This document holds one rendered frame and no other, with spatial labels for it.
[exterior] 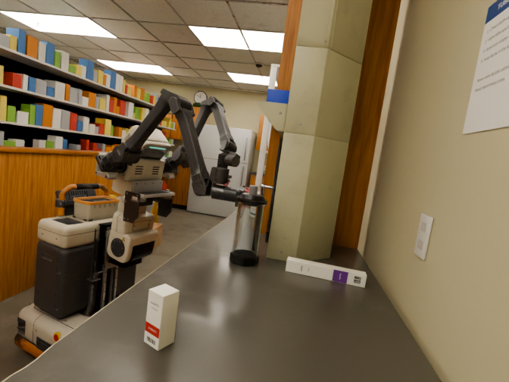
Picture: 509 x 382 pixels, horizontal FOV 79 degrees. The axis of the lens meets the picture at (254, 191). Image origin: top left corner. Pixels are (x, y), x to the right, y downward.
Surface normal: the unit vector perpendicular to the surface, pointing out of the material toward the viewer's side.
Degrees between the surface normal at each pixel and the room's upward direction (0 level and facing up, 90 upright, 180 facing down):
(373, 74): 90
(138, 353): 0
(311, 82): 90
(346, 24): 90
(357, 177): 90
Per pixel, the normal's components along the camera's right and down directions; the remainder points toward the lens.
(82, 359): 0.13, -0.98
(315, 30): -0.07, 0.11
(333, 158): 0.58, 0.17
